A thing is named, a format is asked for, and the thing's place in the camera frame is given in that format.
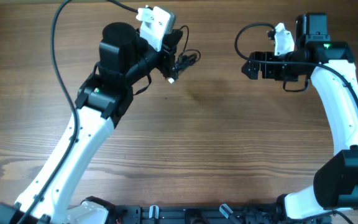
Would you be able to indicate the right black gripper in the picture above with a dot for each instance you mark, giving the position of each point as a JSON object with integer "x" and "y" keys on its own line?
{"x": 263, "y": 66}

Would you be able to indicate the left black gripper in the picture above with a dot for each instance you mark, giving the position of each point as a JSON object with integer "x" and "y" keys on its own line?
{"x": 166, "y": 62}

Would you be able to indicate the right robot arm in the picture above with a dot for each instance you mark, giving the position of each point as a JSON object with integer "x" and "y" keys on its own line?
{"x": 330, "y": 67}

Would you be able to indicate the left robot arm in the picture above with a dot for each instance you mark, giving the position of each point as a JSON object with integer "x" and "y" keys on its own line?
{"x": 126, "y": 55}

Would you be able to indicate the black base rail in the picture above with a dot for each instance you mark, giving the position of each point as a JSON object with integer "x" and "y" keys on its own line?
{"x": 223, "y": 214}

